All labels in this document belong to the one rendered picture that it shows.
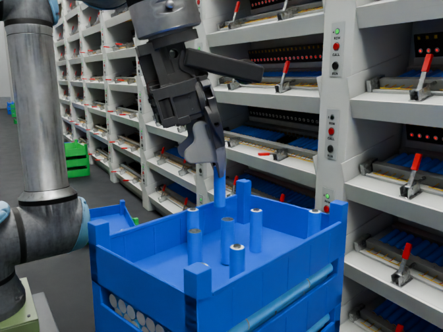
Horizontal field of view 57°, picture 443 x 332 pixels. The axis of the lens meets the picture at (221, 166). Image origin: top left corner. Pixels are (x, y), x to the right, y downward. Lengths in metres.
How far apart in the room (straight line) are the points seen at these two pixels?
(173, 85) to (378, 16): 0.54
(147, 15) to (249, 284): 0.35
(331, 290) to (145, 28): 0.44
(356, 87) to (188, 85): 0.53
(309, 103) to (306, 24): 0.20
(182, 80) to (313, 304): 0.35
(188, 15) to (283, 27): 0.65
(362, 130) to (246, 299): 0.66
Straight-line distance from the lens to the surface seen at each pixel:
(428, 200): 0.91
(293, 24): 1.15
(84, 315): 1.43
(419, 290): 0.98
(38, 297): 1.45
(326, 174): 1.05
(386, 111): 0.93
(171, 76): 0.57
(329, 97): 1.03
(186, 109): 0.56
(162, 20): 0.54
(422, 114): 0.88
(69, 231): 1.17
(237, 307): 0.45
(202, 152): 0.58
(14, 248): 1.15
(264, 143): 1.32
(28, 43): 1.17
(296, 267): 0.53
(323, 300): 0.62
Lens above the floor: 0.74
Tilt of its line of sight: 13 degrees down
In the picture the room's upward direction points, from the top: straight up
